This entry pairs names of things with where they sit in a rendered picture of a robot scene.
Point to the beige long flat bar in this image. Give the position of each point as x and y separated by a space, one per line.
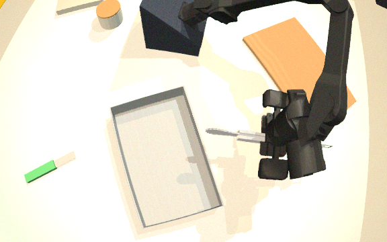
65 6

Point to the cream rectangular tray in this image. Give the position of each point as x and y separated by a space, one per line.
164 158

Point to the light orange wooden board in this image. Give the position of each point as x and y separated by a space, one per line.
288 54

